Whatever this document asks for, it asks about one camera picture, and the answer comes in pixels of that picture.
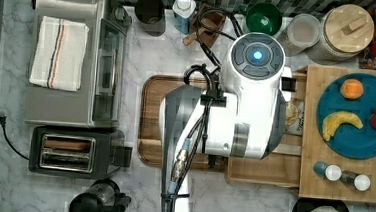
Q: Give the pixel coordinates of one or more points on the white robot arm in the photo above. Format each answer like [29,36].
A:
[202,120]

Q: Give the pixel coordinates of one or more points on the bamboo drawer cabinet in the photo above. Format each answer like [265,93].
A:
[343,167]

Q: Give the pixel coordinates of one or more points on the dark wooden serving tray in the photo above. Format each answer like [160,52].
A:
[149,140]

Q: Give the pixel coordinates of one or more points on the wooden knife block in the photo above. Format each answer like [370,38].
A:
[214,20]

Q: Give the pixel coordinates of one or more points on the stainless steel toaster oven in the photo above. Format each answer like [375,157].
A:
[97,102]

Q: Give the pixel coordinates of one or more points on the blue white carton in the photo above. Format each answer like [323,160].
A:
[183,11]

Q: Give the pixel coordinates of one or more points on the dark metal cup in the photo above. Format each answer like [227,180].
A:
[151,15]

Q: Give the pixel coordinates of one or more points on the white snack packet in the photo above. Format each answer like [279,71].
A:
[295,117]

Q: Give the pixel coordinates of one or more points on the black two-slot toaster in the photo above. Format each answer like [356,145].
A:
[82,154]

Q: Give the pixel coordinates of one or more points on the green bowl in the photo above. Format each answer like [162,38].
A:
[262,18]

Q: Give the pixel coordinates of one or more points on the black coffee grinder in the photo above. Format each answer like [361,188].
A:
[102,196]

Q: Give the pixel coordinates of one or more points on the clear glass jar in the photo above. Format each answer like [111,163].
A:
[302,32]

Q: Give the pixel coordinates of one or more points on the white striped dish towel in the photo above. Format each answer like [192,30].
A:
[59,54]

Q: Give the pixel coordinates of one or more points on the yellow banana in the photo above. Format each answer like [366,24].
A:
[334,120]

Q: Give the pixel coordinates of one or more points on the black paper towel holder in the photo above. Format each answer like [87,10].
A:
[305,204]

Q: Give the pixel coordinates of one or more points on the blue salt shaker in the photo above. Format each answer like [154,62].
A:
[327,171]

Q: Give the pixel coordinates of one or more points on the orange fruit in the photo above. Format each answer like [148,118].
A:
[352,89]

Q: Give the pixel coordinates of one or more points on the blue round plate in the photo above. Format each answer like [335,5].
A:
[349,141]

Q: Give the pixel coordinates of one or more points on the jar with wooden lid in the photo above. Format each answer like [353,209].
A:
[345,31]

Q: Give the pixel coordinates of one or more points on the dark pepper shaker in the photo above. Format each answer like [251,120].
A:
[359,181]

